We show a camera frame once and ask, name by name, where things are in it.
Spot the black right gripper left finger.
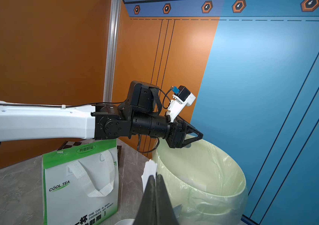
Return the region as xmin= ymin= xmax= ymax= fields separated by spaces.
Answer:
xmin=133 ymin=175 xmax=157 ymax=225

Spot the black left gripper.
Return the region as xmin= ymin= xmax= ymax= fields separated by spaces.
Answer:
xmin=166 ymin=119 xmax=203 ymax=149

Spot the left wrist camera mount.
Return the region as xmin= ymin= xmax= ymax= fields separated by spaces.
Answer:
xmin=166 ymin=85 xmax=196 ymax=123

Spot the green white paper bag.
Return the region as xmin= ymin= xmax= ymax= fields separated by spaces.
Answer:
xmin=42 ymin=139 xmax=119 ymax=225

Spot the aluminium corner post left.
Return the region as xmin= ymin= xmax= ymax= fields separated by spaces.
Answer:
xmin=103 ymin=0 xmax=122 ymax=102

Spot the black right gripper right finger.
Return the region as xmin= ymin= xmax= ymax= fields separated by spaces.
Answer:
xmin=156 ymin=174 xmax=179 ymax=225

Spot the pale green trash bin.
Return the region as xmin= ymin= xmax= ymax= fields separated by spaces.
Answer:
xmin=152 ymin=140 xmax=248 ymax=225

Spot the white receipt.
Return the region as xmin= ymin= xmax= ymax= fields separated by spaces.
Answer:
xmin=141 ymin=159 xmax=158 ymax=191

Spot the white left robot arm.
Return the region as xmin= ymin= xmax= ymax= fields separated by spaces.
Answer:
xmin=0 ymin=81 xmax=203 ymax=148

